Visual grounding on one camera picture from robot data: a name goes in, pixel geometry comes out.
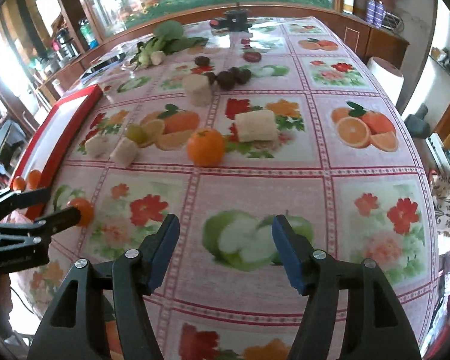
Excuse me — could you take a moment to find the orange tangerine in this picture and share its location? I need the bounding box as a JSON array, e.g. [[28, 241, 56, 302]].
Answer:
[[26, 169, 42, 190], [187, 128, 225, 167], [67, 197, 95, 227], [11, 176, 27, 191]]

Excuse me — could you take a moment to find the beige banana chunk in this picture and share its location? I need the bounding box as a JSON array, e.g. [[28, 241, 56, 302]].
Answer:
[[110, 137, 139, 168], [182, 74, 213, 107], [235, 109, 278, 142], [84, 135, 108, 158]]

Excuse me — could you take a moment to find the green grape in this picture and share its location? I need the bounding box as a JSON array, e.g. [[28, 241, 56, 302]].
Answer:
[[126, 124, 147, 146]]

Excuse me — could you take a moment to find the dark red date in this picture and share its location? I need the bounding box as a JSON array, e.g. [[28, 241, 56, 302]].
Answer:
[[194, 56, 210, 67], [242, 51, 262, 63]]

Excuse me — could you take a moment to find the reddish date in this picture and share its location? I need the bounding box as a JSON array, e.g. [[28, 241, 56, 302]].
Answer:
[[204, 72, 216, 86]]

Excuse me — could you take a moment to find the red rimmed white tray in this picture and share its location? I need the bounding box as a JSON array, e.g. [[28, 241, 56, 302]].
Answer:
[[7, 84, 105, 221]]

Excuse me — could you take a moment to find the black smartphone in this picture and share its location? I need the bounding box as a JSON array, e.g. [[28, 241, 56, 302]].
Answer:
[[79, 52, 126, 81]]

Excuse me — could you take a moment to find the green plastic bottle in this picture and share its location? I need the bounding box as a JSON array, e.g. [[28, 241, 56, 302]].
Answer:
[[79, 19, 99, 49]]

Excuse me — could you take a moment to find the floral plastic tablecloth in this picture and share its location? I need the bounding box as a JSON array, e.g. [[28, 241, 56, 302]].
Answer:
[[19, 17, 438, 359]]

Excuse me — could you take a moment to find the green bok choy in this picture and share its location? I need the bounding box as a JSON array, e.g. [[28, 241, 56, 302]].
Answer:
[[130, 20, 209, 70]]

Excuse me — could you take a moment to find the white paper roll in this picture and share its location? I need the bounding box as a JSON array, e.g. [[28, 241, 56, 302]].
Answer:
[[367, 56, 404, 106]]

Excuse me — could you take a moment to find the red black small box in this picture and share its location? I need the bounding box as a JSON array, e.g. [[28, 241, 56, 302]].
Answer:
[[209, 18, 227, 30]]

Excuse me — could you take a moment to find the black cylindrical grinder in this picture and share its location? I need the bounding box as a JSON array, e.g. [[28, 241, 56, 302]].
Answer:
[[224, 3, 252, 32]]

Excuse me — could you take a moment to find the purple spray can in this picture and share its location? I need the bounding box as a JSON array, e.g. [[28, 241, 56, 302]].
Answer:
[[373, 0, 385, 28], [365, 0, 376, 24]]

